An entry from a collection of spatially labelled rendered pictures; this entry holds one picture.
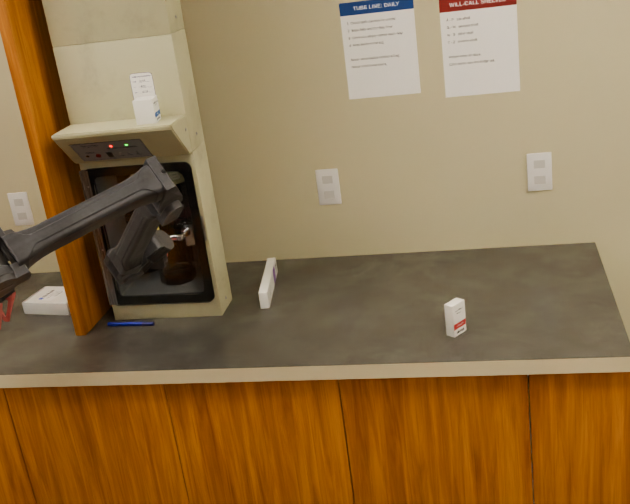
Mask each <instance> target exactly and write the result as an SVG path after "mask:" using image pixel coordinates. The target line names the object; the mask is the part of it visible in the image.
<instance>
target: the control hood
mask: <svg viewBox="0 0 630 504"><path fill-rule="evenodd" d="M51 138H52V140H53V141H54V142H55V143H56V144H57V145H58V146H59V147H60V148H61V149H62V150H63V151H64V152H65V153H66V154H67V156H68V157H69V158H70V159H71V160H72V161H73V162H74V163H76V164H79V163H91V162H103V161H115V160H127V159H139V158H150V157H152V156H146V157H133V158H121V159H109V160H97V161H85V162H84V161H83V160H82V159H81V158H80V157H79V155H78V154H77V153H76V152H75V151H74V150H73V149H72V148H71V147H70V146H69V145H73V144H85V143H96V142H108V141H119V140H131V139H141V141H142V142H143V143H144V145H145V146H146V147H147V149H148V150H149V151H150V153H151V154H152V155H153V156H154V155H155V156H156V157H164V156H176V155H188V154H190V153H191V152H192V148H191V142H190V137H189V131H188V126H187V120H186V115H184V114H183V115H172V116H161V119H160V120H159V121H158V122H157V123H153V124H144V125H137V123H136V119H129V120H118V121H107V122H96V123H85V124H74V125H69V126H68V127H66V128H64V129H62V130H60V131H59V132H57V133H55V134H53V135H52V136H51Z"/></svg>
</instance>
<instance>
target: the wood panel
mask: <svg viewBox="0 0 630 504"><path fill-rule="evenodd" d="M0 34H1V38H2V42H3V46H4V50H5V54H6V58H7V62H8V66H9V70H10V74H11V78H12V82H13V86H14V90H15V94H16V98H17V102H18V106H19V110H20V114H21V117H22V121H23V125H24V129H25V133H26V137H27V141H28V145H29V149H30V153H31V157H32V161H33V165H34V169H35V173H36V177H37V181H38V185H39V189H40V193H41V197H42V201H43V205H44V209H45V213H46V217H47V219H49V218H51V217H53V216H55V215H57V214H59V213H61V212H63V211H65V210H67V209H69V208H71V207H73V206H75V205H77V204H79V203H81V202H83V201H85V198H84V193H83V189H82V185H81V180H80V176H79V171H81V169H80V165H79V164H76V163H74V162H73V161H72V160H71V159H70V158H69V157H68V156H67V154H66V153H65V152H64V151H63V150H62V149H61V148H60V147H59V146H58V145H57V144H56V143H55V142H54V141H53V140H52V138H51V136H52V135H53V134H55V133H57V132H59V131H60V130H62V129H64V128H66V127H68V126H69V125H70V121H69V117H68V112H67V108H66V104H65V99H64V95H63V91H62V86H61V82H60V78H59V73H58V69H57V65H56V60H55V56H54V52H53V47H52V43H51V39H50V34H49V30H48V26H47V21H46V17H45V13H44V8H43V4H42V0H0ZM55 253H56V257H57V261H58V265H59V269H60V273H61V277H62V281H63V285H64V289H65V293H66V297H67V301H68V305H69V309H70V313H71V317H72V321H73V325H74V329H75V333H76V336H82V335H87V334H88V332H89V331H90V330H91V329H92V328H93V327H94V326H95V325H96V323H97V322H98V321H99V320H100V319H101V318H102V317H103V316H104V314H105V313H106V312H107V311H108V310H109V309H110V308H111V307H112V305H109V301H108V297H107V293H106V288H105V284H104V280H103V275H102V271H101V267H100V262H99V258H98V254H97V249H96V245H95V241H94V236H93V232H90V233H88V234H86V235H84V236H82V237H80V238H78V239H76V240H74V241H73V242H71V243H69V244H67V245H65V246H63V247H61V248H59V249H57V250H55Z"/></svg>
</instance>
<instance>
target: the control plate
mask: <svg viewBox="0 0 630 504"><path fill-rule="evenodd" d="M124 144H128V146H125V145H124ZM109 145H112V146H113V147H109ZM69 146H70V147H71V148H72V149H73V150H74V151H75V152H76V153H77V154H78V155H79V157H80V158H81V159H82V160H83V161H84V162H85V161H97V160H109V159H121V158H133V157H146V156H153V155H152V154H151V153H150V151H149V150H148V149H147V147H146V146H145V145H144V143H143V142H142V141H141V139H131V140H119V141H108V142H96V143H85V144H73V145H69ZM136 151H139V153H138V154H137V153H136ZM105 152H112V153H113V155H114V156H115V157H109V156H108V155H107V154H106V153H105ZM119 152H121V153H122V154H121V155H119V154H118V153H119ZM127 152H130V154H128V153H127ZM96 154H100V155H101V157H100V158H98V157H96ZM86 155H89V156H90V157H86Z"/></svg>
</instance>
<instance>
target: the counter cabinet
mask: <svg viewBox="0 0 630 504"><path fill-rule="evenodd" d="M0 504H630V372H612V373H573V374H535V375H496V376H457V377H418V378H380V379H341V380H302V381H263V382H225V383H186V384H147V385H108V386H69V387H31V388H0Z"/></svg>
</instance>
